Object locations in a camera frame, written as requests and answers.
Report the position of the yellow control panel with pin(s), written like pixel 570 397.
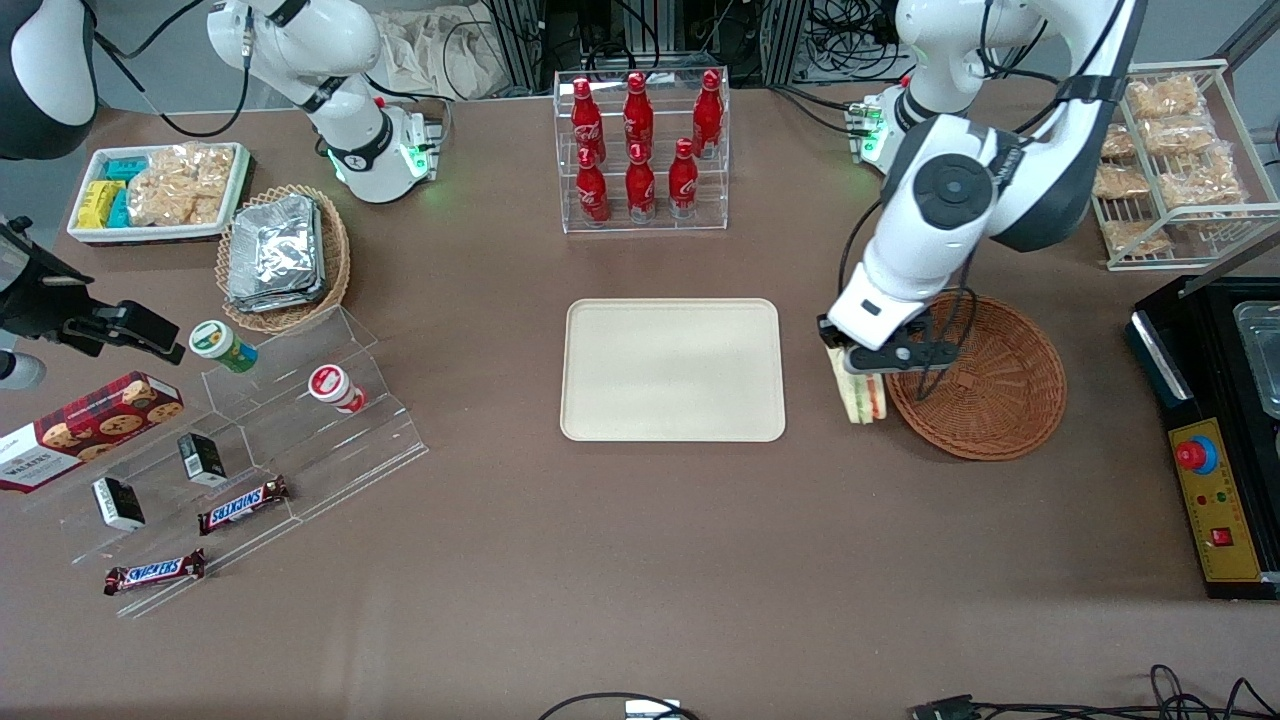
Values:
pixel 1215 510

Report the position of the clear bag of rice crackers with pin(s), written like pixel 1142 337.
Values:
pixel 180 185

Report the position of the triangular sandwich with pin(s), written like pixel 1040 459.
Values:
pixel 862 400

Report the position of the red lid snack cup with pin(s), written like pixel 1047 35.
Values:
pixel 335 387

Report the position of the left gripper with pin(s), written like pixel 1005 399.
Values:
pixel 827 332

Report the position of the bagged fried snack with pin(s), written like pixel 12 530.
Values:
pixel 1120 142
pixel 1180 135
pixel 1135 238
pixel 1200 182
pixel 1120 181
pixel 1165 97

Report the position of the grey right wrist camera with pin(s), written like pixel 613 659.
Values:
pixel 18 370

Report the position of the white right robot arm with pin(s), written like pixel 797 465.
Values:
pixel 330 60

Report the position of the clear acrylic stepped display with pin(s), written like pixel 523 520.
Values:
pixel 300 440

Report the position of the white rectangular snack tray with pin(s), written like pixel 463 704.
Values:
pixel 90 235

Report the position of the teal snack packet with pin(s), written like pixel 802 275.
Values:
pixel 125 168
pixel 119 210

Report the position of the red cola bottle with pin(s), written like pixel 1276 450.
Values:
pixel 641 188
pixel 683 182
pixel 586 115
pixel 592 190
pixel 638 110
pixel 708 110

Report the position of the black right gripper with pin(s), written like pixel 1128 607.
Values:
pixel 36 301

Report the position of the black appliance housing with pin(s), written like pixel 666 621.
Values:
pixel 1200 330

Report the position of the beige crumpled cloth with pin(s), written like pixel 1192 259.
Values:
pixel 430 50

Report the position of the round brown wicker basket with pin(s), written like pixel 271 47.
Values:
pixel 1000 400

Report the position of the red emergency stop button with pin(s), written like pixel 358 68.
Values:
pixel 1196 455

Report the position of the beige rectangular serving tray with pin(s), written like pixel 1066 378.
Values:
pixel 672 370

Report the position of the red tartan cookie box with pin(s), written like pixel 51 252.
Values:
pixel 85 430

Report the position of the clear acrylic bottle rack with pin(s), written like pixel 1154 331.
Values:
pixel 645 225

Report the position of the brown chocolate bar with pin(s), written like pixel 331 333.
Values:
pixel 155 572
pixel 243 505

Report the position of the yellow snack packet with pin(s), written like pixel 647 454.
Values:
pixel 98 203

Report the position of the aluminium frame post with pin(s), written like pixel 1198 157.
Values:
pixel 785 40
pixel 520 40

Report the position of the small black box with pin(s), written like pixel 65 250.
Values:
pixel 203 458
pixel 118 502

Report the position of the oval wicker basket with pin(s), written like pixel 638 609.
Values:
pixel 335 270

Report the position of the small white device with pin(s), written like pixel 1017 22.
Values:
pixel 652 710

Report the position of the stack of silver foil packs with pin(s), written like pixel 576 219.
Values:
pixel 275 250

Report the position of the green lid snack cup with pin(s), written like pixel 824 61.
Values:
pixel 220 345

